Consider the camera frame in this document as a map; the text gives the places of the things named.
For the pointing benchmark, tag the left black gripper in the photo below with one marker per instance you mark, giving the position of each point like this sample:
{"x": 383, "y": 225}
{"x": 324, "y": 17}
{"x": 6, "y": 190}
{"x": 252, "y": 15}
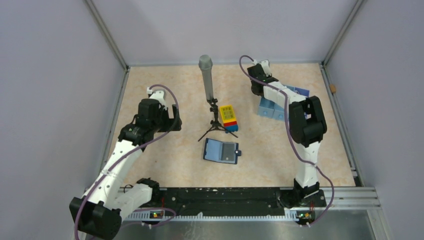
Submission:
{"x": 170, "y": 122}

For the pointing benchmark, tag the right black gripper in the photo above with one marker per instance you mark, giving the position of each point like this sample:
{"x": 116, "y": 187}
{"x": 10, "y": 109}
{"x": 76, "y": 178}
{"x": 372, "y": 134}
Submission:
{"x": 267, "y": 77}

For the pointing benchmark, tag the dark blue card holder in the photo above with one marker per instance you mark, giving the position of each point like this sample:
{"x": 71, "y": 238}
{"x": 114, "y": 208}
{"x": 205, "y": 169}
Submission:
{"x": 212, "y": 151}

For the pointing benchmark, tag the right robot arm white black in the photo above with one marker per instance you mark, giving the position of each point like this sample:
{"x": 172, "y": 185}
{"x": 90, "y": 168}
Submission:
{"x": 304, "y": 119}

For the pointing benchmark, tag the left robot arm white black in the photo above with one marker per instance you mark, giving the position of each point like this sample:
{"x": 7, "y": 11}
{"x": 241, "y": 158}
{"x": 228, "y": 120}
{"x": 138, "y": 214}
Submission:
{"x": 101, "y": 211}

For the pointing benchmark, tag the light blue drawer left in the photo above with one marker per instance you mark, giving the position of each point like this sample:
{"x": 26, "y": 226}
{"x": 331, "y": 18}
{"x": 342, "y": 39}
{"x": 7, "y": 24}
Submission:
{"x": 266, "y": 108}

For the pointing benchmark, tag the light blue drawer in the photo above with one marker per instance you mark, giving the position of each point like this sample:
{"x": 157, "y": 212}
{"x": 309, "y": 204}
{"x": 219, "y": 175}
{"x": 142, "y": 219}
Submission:
{"x": 279, "y": 110}
{"x": 266, "y": 108}

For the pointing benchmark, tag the light blue drawer middle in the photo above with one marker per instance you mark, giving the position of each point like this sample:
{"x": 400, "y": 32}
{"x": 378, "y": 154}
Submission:
{"x": 279, "y": 110}

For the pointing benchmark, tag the black tripod stand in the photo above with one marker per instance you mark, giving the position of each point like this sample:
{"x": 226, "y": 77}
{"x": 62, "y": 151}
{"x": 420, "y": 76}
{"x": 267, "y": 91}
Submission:
{"x": 215, "y": 123}

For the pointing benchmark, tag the grey microphone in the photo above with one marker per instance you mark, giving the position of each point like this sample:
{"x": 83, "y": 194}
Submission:
{"x": 205, "y": 65}

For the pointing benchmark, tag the yellow red blue toy block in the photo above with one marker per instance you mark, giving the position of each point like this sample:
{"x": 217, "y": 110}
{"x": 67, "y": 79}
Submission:
{"x": 228, "y": 117}

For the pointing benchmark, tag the purple drawer right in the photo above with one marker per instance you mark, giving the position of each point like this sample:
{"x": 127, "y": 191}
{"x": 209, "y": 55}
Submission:
{"x": 302, "y": 91}

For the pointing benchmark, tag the small wooden knob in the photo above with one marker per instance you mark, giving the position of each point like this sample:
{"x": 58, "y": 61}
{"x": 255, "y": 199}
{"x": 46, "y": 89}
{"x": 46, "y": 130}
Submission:
{"x": 332, "y": 88}

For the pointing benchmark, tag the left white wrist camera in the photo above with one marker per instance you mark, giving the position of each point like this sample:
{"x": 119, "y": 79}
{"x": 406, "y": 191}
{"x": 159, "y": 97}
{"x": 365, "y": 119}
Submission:
{"x": 159, "y": 95}

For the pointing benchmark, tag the white cable duct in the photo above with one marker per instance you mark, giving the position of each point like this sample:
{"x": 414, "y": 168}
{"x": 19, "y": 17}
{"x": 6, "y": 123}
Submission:
{"x": 290, "y": 216}

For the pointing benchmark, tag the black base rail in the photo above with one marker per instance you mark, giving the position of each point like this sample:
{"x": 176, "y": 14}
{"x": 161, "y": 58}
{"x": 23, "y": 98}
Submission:
{"x": 232, "y": 201}

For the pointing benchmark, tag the aluminium frame front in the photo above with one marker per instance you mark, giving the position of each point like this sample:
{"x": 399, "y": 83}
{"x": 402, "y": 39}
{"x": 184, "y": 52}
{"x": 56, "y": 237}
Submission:
{"x": 355, "y": 214}

